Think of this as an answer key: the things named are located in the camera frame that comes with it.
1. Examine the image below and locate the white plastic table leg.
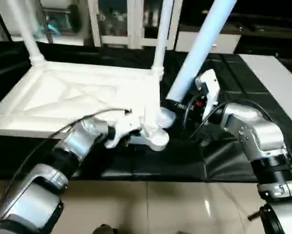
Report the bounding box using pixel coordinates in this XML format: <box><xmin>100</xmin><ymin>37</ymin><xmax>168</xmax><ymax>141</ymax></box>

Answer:
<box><xmin>154</xmin><ymin>0</ymin><xmax>237</xmax><ymax>130</ymax></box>
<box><xmin>150</xmin><ymin>0</ymin><xmax>175</xmax><ymax>75</ymax></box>
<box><xmin>7</xmin><ymin>0</ymin><xmax>47</xmax><ymax>68</ymax></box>

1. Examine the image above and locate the white plastic table top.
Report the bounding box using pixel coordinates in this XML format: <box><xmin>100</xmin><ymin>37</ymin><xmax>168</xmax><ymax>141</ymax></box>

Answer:
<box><xmin>0</xmin><ymin>60</ymin><xmax>170</xmax><ymax>151</ymax></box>

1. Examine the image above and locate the black work mat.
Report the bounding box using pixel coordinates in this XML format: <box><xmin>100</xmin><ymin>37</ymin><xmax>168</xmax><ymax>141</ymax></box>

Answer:
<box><xmin>0</xmin><ymin>40</ymin><xmax>292</xmax><ymax>183</ymax></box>

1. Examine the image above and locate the white drawer unit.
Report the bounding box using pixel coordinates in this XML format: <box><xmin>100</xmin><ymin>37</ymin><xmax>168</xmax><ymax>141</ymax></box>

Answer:
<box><xmin>174</xmin><ymin>31</ymin><xmax>241</xmax><ymax>54</ymax></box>

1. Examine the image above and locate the white glass door cabinet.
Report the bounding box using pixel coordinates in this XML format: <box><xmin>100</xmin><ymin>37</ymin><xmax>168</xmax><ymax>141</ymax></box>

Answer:
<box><xmin>87</xmin><ymin>0</ymin><xmax>182</xmax><ymax>50</ymax></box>

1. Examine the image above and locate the white drawer cabinet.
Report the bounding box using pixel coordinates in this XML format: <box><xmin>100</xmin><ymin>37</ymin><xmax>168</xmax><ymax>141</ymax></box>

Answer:
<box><xmin>180</xmin><ymin>0</ymin><xmax>292</xmax><ymax>58</ymax></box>

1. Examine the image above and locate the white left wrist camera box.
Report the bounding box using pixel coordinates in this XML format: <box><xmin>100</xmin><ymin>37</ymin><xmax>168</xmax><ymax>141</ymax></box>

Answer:
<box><xmin>104</xmin><ymin>113</ymin><xmax>143</xmax><ymax>149</ymax></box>

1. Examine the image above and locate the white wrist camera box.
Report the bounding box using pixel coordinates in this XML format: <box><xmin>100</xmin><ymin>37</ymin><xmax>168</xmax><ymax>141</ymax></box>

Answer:
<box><xmin>104</xmin><ymin>113</ymin><xmax>143</xmax><ymax>149</ymax></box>
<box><xmin>195</xmin><ymin>68</ymin><xmax>220</xmax><ymax>120</ymax></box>

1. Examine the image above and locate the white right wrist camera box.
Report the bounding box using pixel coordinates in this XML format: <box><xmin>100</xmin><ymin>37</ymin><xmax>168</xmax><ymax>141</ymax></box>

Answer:
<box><xmin>195</xmin><ymin>68</ymin><xmax>220</xmax><ymax>120</ymax></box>

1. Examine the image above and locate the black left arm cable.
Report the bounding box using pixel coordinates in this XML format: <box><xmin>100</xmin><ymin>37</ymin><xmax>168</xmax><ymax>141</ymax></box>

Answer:
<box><xmin>0</xmin><ymin>107</ymin><xmax>132</xmax><ymax>227</ymax></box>

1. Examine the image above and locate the blue frame trolley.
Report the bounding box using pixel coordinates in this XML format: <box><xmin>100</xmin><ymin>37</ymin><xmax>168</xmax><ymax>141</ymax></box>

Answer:
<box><xmin>36</xmin><ymin>5</ymin><xmax>85</xmax><ymax>39</ymax></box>

